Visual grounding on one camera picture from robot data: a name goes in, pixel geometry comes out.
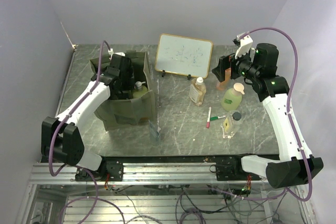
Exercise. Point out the pink whiteboard marker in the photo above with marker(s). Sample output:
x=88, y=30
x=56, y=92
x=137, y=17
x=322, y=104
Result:
x=208, y=117

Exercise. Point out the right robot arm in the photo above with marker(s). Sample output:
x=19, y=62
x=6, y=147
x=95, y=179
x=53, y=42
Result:
x=296, y=164

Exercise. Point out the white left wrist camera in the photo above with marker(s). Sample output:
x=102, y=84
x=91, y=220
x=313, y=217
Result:
x=111, y=53

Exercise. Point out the green canvas bag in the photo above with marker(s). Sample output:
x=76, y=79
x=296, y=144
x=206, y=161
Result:
x=118, y=113

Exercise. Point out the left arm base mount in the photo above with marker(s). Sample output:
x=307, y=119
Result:
x=108, y=170

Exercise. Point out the orange bottle pink cap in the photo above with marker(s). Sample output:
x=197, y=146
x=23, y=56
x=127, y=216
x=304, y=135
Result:
x=222, y=85

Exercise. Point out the yellow-green lotion bottle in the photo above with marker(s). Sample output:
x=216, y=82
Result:
x=139, y=90

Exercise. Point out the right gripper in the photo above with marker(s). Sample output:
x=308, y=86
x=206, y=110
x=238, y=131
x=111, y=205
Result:
x=219, y=70

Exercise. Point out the green whiteboard marker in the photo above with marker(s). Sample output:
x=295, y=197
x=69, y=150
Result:
x=217, y=117

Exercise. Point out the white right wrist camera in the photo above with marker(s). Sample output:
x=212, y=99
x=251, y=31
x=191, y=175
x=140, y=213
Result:
x=244, y=43

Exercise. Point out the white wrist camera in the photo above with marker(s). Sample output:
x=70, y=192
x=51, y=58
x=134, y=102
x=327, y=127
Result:
x=111, y=53
x=244, y=43

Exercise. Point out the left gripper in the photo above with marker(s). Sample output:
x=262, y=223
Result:
x=129, y=84

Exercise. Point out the clear bottle yellow label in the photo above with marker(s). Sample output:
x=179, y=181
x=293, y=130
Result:
x=232, y=123

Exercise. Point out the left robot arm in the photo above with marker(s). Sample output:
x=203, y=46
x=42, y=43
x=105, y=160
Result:
x=60, y=136

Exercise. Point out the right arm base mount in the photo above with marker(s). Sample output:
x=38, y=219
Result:
x=228, y=168

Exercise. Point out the small whiteboard with stand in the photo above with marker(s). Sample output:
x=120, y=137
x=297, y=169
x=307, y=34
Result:
x=183, y=56

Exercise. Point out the amber pump soap bottle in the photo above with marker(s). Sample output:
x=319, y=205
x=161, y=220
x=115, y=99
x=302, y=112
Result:
x=197, y=91

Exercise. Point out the green bottle beige pump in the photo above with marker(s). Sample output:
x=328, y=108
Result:
x=233, y=97

